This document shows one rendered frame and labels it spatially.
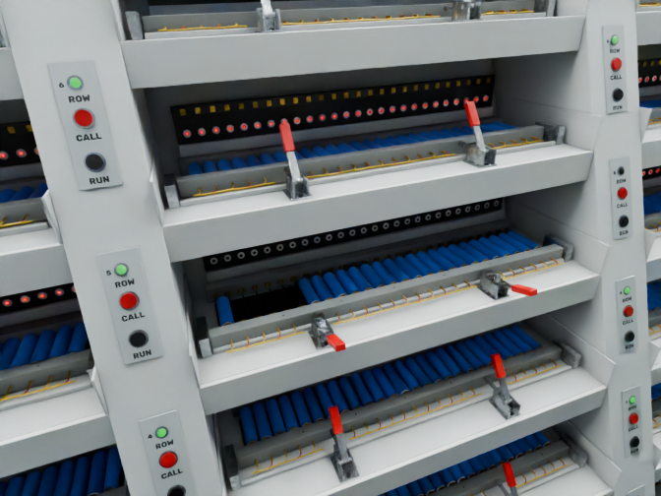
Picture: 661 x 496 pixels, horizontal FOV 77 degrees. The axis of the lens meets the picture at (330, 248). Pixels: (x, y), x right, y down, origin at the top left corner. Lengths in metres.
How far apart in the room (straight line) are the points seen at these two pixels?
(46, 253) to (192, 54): 0.25
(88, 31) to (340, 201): 0.31
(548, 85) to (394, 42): 0.31
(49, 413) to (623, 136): 0.84
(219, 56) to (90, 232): 0.23
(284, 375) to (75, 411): 0.23
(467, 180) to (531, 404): 0.37
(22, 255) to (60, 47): 0.21
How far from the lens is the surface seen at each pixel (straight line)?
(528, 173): 0.66
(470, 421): 0.71
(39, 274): 0.52
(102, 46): 0.51
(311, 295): 0.60
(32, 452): 0.58
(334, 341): 0.48
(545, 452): 0.91
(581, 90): 0.75
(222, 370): 0.53
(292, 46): 0.52
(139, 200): 0.48
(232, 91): 0.70
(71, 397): 0.58
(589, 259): 0.77
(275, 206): 0.49
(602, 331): 0.80
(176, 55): 0.51
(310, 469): 0.65
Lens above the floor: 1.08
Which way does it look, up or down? 9 degrees down
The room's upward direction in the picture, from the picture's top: 9 degrees counter-clockwise
